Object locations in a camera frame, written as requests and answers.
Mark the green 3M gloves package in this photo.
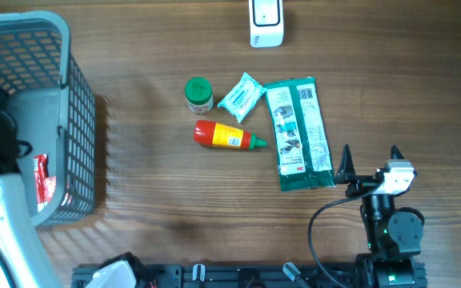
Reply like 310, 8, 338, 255
266, 77, 335, 191

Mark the mint wet wipes pack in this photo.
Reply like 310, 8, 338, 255
218, 73, 267, 123

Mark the red sauce bottle green cap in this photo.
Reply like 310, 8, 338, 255
194, 120, 267, 150

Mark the green lid spice jar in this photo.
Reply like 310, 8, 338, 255
185, 77, 214, 114

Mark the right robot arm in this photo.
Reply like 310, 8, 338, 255
335, 145, 428, 288

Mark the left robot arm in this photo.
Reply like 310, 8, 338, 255
0, 88, 62, 287

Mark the white barcode scanner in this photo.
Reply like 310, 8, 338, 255
248, 0, 284, 48

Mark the orange snack packet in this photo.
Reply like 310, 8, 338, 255
37, 176, 56, 212

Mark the red snack bar wrapper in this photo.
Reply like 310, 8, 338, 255
34, 154, 50, 209

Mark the grey plastic mesh basket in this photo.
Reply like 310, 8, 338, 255
0, 11, 96, 226

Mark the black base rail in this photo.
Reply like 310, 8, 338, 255
71, 262, 428, 288

